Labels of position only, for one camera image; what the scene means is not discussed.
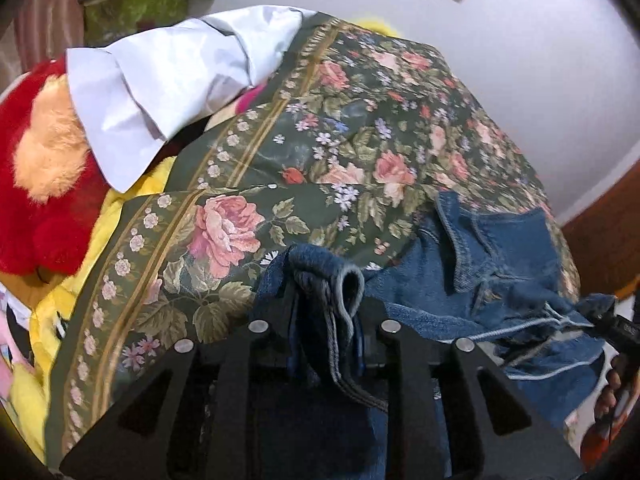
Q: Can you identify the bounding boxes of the striped brown curtain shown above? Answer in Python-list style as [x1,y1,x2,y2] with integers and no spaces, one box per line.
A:
[10,0,89,79]

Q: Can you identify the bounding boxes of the person's right hand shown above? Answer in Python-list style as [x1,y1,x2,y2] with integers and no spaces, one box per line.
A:
[594,350,635,428]

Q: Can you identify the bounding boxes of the green floral bedspread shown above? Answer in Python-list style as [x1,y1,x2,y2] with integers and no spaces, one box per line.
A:
[45,10,582,461]

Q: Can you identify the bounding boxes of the green storage bag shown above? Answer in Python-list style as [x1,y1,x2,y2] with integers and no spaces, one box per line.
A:
[82,0,194,47]

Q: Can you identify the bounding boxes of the white shirt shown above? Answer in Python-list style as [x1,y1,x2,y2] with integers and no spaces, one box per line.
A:
[65,5,306,194]

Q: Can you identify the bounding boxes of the pink cloth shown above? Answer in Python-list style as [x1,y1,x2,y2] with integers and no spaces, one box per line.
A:
[0,305,32,402]

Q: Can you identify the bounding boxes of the red plush toy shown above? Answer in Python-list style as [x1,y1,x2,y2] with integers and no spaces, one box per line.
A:
[0,57,182,277]

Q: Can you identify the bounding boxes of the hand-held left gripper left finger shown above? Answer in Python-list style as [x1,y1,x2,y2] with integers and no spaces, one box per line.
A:
[59,279,302,480]

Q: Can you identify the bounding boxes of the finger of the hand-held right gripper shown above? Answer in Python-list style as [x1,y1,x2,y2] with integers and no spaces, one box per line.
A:
[590,305,640,361]

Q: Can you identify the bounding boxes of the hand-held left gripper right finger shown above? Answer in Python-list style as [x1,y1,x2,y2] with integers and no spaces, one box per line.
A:
[350,296,586,480]

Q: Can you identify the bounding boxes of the blue denim jeans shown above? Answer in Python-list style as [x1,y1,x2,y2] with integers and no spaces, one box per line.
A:
[250,190,618,480]

